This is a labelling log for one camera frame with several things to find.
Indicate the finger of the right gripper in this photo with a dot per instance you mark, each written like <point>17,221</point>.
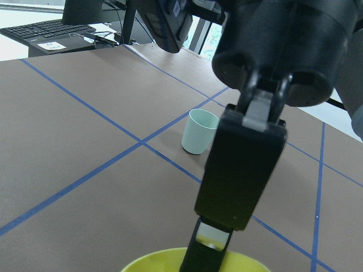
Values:
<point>207,248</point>
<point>247,146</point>

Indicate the green plastic cup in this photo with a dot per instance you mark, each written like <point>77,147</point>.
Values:
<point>199,131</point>

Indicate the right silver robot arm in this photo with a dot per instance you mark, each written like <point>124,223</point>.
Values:
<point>353,85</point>

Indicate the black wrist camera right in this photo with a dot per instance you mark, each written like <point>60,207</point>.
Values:
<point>168,21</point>

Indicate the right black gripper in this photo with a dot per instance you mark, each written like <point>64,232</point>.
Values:
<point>291,48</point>

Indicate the black monitor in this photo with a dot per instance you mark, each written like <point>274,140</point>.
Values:
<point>77,12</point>

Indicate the black box with label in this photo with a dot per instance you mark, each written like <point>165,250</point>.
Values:
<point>59,45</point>

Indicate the black keyboard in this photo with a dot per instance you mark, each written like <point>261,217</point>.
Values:
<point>46,30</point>

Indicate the yellow plastic cup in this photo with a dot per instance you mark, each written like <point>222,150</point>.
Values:
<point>172,259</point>

